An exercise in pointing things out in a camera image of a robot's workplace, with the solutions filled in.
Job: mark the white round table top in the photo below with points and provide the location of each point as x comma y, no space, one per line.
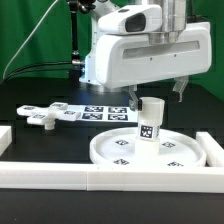
122,147

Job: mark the white right fence bar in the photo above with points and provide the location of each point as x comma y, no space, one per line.
214,152

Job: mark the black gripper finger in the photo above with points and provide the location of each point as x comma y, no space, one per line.
135,103
179,87

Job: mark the white cross table base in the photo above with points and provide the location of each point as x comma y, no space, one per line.
46,116

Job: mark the white left fence bar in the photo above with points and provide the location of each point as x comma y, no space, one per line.
5,138

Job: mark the white marker tag sheet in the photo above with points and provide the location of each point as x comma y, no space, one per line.
104,113

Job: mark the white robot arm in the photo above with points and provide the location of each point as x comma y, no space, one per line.
162,20

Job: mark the white front fence bar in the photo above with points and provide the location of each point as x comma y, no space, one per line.
28,175

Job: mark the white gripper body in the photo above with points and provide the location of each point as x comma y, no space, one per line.
130,60

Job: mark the black camera stand pole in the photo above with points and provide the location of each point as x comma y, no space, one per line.
83,6

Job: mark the white fence bar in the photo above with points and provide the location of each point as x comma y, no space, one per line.
5,138
214,152
28,175

